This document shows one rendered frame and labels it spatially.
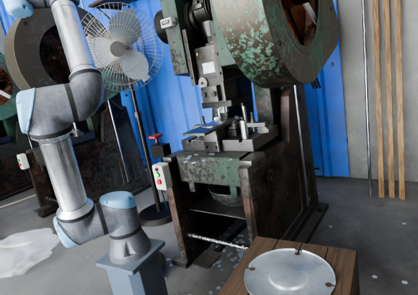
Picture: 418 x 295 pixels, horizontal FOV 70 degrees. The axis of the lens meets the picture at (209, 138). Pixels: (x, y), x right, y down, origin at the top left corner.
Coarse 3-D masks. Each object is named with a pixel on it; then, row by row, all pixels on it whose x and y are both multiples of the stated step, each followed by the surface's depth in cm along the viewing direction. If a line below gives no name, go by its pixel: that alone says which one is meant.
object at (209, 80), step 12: (204, 48) 148; (204, 60) 150; (204, 72) 152; (216, 72) 148; (204, 84) 153; (216, 84) 150; (228, 84) 151; (204, 96) 151; (216, 96) 148; (228, 96) 151
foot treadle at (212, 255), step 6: (240, 228) 173; (234, 234) 168; (228, 240) 162; (222, 246) 157; (204, 252) 152; (210, 252) 151; (216, 252) 150; (198, 258) 148; (204, 258) 147; (210, 258) 146; (216, 258) 145; (198, 264) 144; (204, 264) 143; (210, 264) 142
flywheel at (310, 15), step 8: (288, 0) 123; (296, 0) 122; (304, 0) 121; (312, 0) 125; (288, 8) 128; (296, 8) 139; (304, 8) 148; (312, 8) 149; (288, 16) 131; (296, 16) 139; (304, 16) 148; (312, 16) 142; (296, 24) 139; (304, 24) 148; (312, 24) 148; (296, 32) 139; (304, 32) 148; (312, 32) 147; (304, 40) 146
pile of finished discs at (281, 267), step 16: (272, 256) 109; (288, 256) 108; (304, 256) 106; (256, 272) 103; (272, 272) 100; (288, 272) 99; (304, 272) 98; (320, 272) 97; (256, 288) 95; (272, 288) 94; (288, 288) 92; (304, 288) 92; (320, 288) 91
